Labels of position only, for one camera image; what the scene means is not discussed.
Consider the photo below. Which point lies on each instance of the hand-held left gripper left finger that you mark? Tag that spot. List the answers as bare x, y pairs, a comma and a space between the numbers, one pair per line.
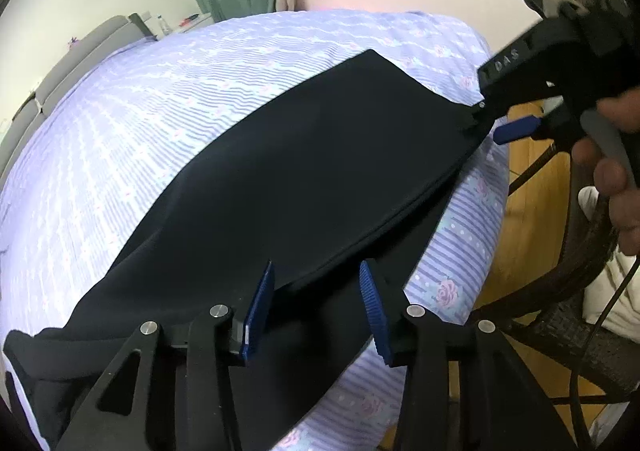
256, 312

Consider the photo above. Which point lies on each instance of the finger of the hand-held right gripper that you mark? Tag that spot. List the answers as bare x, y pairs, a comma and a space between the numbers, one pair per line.
515, 129
479, 116

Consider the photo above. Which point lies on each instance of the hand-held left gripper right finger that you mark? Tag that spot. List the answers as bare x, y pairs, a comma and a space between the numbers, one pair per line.
372, 312

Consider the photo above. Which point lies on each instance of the black pants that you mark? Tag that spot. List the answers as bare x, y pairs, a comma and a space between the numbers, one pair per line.
300, 156

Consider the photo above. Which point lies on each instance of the person's right hand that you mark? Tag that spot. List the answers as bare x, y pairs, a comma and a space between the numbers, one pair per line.
617, 201

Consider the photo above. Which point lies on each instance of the dark wicker chair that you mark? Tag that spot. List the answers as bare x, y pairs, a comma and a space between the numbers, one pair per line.
555, 331

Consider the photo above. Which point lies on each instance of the white cloth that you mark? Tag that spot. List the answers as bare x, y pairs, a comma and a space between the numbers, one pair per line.
620, 301

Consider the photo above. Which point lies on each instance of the purple floral bed sheet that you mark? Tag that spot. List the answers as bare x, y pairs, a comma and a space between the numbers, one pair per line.
150, 106

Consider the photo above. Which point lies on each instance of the white nightstand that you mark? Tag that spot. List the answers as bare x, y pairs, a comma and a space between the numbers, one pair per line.
187, 23

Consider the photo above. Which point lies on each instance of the grey bed headboard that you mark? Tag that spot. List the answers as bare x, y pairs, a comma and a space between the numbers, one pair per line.
60, 66

